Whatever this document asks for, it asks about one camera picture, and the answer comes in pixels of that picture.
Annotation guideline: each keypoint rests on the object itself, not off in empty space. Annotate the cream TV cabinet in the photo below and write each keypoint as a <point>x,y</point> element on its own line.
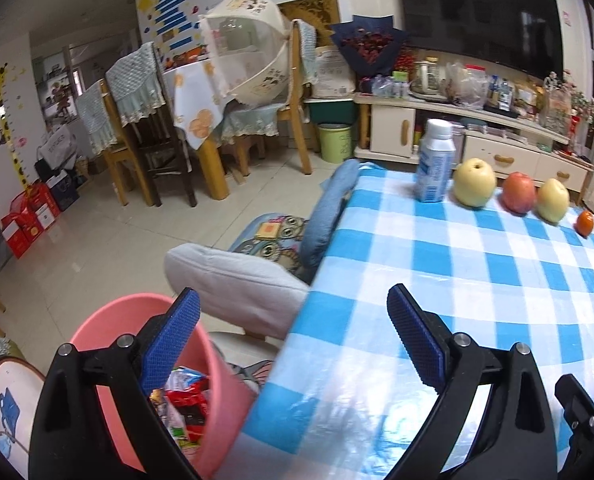
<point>387,130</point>

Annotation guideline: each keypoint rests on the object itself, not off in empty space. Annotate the clear plastic food bag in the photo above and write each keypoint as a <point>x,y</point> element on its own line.
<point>467,87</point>

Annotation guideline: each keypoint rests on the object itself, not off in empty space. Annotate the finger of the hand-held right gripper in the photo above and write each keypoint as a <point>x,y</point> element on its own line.
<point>577,400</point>

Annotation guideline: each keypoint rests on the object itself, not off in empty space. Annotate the white cartoon printed stool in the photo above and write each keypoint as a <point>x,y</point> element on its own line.
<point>12,410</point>

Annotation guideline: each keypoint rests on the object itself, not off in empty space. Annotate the glass kettle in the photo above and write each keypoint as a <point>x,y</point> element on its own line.
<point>429,80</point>

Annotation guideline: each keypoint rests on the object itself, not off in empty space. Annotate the pink plastic bin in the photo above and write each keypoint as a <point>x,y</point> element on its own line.
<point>117,320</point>

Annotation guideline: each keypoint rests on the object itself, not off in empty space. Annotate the tall white blue bottle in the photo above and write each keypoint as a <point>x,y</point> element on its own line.
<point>434,170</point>

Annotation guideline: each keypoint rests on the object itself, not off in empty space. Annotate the white sack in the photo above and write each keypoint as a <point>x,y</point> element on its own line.
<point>333,72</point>

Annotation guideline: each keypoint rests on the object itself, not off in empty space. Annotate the blue striped wall poster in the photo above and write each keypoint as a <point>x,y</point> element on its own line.
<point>172,5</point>

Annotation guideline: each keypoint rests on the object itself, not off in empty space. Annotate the orange tangerine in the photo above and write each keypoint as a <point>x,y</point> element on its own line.
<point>585,224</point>

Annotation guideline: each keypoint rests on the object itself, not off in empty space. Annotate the white paper bag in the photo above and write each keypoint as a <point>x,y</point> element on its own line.
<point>57,147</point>

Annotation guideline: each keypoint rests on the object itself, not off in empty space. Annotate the green waste bin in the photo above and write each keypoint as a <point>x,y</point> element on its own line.
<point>335,144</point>

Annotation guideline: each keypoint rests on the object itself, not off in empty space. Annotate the black television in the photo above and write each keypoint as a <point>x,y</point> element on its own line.
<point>477,10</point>

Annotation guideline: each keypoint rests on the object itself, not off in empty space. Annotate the gold framed picture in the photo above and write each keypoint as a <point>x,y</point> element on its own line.
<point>309,9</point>

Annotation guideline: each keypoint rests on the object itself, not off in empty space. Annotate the red gift box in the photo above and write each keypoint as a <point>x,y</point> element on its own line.
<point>39,207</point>
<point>17,235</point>

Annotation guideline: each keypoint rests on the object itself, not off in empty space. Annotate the owl printed cushion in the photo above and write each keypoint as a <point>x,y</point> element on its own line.
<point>277,235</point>

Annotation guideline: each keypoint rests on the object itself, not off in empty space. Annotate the red apple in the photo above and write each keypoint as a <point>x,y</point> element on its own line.
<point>518,194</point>

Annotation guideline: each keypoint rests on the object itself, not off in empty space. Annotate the wooden dining table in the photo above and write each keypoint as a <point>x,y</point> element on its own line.
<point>214,170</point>

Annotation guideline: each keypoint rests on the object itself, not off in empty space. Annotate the white mesh food cover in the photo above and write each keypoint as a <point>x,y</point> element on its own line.
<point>247,50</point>

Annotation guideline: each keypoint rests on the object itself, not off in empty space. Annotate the small yellow pear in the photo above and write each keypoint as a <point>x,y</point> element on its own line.
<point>553,202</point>

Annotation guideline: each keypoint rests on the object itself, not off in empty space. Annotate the grey cartoon printed mat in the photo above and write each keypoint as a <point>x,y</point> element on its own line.
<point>249,375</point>

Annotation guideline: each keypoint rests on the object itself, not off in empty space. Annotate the large yellow pear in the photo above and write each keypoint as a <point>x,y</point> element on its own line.
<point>474,185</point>

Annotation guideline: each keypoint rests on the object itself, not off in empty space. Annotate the dark shopping bag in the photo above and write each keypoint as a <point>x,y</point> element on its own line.
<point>62,187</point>

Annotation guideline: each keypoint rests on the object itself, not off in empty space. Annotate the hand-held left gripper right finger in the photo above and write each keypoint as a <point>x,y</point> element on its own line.
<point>417,335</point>

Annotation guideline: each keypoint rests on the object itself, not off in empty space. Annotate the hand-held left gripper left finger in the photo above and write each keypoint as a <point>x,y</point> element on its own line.
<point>172,340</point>

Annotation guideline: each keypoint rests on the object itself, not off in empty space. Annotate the green storage box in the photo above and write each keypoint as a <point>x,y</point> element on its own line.
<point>329,110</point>

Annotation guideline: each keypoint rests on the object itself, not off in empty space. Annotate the grey cushion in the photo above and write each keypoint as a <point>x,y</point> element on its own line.
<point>232,285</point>

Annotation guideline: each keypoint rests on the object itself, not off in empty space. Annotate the wrapped pack of bottles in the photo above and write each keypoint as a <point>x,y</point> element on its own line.
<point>391,86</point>

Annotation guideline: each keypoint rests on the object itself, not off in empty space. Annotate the dark blue flower bouquet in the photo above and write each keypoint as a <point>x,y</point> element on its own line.
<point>369,45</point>

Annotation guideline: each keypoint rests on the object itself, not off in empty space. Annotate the orange print white tablecloth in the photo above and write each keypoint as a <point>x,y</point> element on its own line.
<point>194,105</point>

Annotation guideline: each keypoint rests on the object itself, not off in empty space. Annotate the dark wooden chair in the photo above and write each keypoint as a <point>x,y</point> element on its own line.
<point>137,80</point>

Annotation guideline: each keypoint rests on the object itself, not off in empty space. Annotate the printed gift bag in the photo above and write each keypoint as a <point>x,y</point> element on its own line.
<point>556,107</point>

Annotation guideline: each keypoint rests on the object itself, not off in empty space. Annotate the artificial flowers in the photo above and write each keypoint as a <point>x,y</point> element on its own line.
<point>589,107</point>

